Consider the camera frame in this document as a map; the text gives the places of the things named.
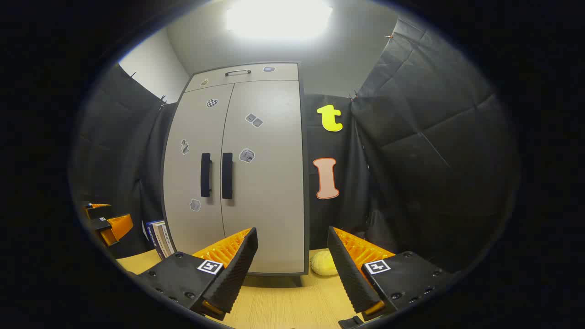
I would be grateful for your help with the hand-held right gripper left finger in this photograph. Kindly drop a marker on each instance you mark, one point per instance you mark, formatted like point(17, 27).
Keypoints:
point(237, 269)

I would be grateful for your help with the grey double-door shoe cabinet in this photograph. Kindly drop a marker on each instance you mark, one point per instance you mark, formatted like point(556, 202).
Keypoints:
point(302, 183)

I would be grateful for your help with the beige spine book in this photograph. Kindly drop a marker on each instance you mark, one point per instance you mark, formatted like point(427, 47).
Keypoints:
point(160, 240)

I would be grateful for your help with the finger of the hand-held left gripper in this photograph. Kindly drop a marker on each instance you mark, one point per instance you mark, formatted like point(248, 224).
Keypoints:
point(98, 211)
point(116, 227)

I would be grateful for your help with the grey cabinet drawer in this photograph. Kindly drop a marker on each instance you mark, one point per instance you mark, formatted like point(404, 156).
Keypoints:
point(274, 76)

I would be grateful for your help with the black backdrop cloth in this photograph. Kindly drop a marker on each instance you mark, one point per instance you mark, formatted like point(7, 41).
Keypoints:
point(434, 160)

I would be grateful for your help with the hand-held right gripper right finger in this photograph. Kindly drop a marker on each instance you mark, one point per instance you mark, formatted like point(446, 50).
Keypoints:
point(347, 269)

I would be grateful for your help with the grey shoe cabinet door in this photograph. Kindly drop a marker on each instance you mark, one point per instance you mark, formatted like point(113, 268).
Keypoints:
point(269, 192)
point(187, 178)

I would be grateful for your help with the dark blue book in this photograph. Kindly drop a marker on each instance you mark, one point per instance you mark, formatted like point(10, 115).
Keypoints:
point(148, 233)

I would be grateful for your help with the white book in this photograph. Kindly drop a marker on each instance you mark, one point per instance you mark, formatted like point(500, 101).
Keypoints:
point(168, 237)

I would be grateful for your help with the ceiling light panel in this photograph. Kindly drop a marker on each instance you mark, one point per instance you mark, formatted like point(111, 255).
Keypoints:
point(279, 18)

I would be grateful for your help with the yellow round bread toy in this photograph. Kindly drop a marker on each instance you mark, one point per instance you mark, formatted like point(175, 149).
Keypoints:
point(323, 264)

